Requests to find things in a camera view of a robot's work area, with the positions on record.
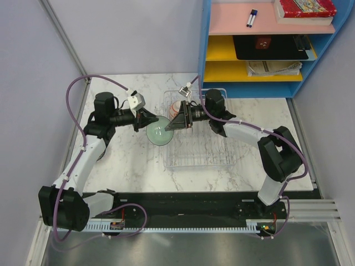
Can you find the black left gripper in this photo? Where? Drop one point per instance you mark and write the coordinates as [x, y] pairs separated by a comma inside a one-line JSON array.
[[145, 117]]

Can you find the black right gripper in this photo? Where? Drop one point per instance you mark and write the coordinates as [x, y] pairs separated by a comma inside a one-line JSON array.
[[180, 121]]

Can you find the orange and white bowl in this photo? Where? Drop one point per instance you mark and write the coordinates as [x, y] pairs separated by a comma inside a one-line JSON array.
[[174, 109]]

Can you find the pale green ribbed bowl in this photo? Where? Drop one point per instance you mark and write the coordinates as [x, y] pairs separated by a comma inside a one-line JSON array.
[[156, 132]]

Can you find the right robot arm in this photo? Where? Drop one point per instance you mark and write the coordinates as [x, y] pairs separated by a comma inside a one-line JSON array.
[[279, 153]]

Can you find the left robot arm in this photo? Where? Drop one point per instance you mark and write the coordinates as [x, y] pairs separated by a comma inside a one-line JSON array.
[[62, 204]]

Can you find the brown checkered blue-rimmed bowl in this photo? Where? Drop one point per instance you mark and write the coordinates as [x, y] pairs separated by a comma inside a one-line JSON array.
[[101, 155]]

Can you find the spiral bound notebook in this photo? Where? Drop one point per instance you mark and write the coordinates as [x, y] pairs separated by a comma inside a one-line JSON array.
[[273, 68]]

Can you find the blue shelf unit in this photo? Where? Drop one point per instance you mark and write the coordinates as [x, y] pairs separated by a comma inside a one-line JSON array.
[[219, 66]]

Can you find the black tablet with red box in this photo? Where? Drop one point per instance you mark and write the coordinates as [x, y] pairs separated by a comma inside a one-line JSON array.
[[271, 47]]

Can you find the black capped marker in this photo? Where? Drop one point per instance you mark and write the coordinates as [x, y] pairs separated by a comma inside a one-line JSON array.
[[252, 13]]

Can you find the blue capped marker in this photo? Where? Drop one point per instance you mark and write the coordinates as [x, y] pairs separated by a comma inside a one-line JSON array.
[[253, 19]]

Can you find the red patterned book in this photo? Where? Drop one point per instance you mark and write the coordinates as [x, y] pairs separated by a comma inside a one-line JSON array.
[[305, 12]]

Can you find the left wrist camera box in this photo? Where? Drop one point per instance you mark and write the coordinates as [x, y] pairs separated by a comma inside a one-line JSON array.
[[136, 101]]

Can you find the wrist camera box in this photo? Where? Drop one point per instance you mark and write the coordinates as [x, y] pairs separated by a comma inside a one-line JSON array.
[[186, 92], [136, 101]]

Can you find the white wire dish rack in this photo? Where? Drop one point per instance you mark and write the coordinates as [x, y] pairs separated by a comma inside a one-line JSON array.
[[199, 146]]

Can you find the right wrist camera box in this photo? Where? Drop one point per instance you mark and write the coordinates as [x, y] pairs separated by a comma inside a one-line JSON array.
[[186, 92]]

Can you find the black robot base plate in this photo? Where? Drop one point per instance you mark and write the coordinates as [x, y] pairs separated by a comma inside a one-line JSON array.
[[193, 209]]

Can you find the white slotted cable duct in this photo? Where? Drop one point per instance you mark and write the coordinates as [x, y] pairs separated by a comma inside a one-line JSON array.
[[106, 226]]

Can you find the aluminium corner frame post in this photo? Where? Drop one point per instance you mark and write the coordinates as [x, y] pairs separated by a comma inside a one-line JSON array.
[[51, 14]]

